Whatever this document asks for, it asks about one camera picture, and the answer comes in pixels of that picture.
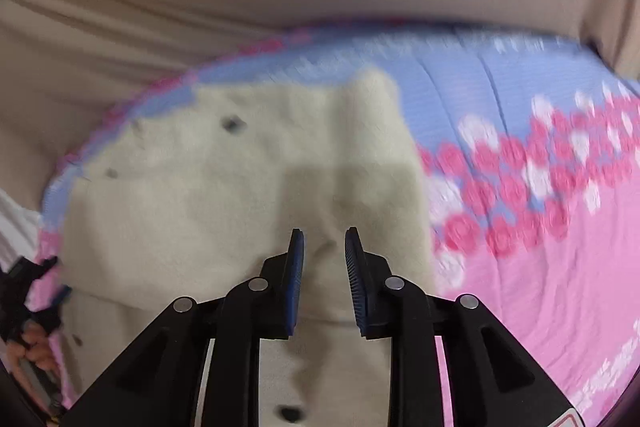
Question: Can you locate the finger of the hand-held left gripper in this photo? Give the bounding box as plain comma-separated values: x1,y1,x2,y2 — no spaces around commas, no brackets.
30,284,74,330
9,255,61,290

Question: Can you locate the white curtain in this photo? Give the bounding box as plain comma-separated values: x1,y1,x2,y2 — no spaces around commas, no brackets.
0,188,45,274

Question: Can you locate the person's left hand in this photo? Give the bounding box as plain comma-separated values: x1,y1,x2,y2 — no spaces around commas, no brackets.
7,321,60,375

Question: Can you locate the pink floral blanket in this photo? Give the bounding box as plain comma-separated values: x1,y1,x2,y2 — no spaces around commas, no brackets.
37,19,640,427

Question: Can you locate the cream knit sweater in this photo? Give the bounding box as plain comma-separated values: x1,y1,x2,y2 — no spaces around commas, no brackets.
57,69,439,427

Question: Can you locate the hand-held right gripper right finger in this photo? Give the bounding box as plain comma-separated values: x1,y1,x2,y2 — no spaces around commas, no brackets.
344,227,584,427

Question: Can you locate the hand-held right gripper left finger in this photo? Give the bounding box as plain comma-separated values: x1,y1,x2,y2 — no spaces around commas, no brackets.
62,228,306,427

